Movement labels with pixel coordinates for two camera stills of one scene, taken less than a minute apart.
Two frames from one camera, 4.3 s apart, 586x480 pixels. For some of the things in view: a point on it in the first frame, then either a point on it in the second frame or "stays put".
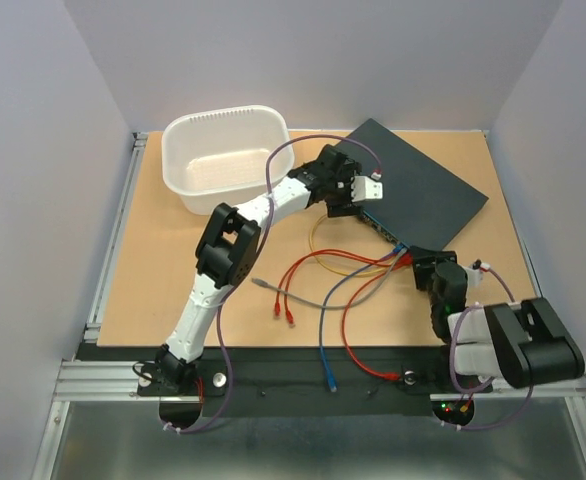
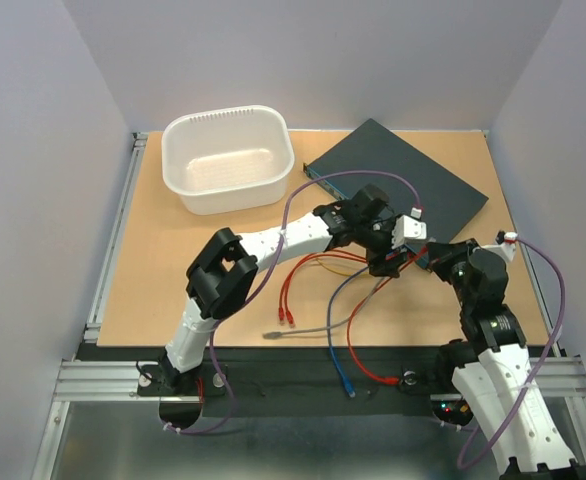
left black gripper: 336,208 → 377,262
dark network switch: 422,204 stays put
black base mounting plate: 295,380 stays put
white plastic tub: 219,156 stays put
